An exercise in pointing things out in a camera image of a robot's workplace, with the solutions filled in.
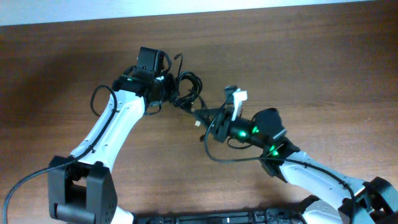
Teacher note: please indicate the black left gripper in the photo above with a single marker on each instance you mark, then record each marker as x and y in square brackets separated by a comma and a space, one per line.
[173, 89]

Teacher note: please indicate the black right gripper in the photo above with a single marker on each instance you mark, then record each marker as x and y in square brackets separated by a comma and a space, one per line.
[220, 129]

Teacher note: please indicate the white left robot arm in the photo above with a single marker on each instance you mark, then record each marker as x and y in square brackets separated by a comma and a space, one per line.
[81, 187]

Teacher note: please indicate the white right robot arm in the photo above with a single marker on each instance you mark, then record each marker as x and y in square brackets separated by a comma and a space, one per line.
[335, 197]

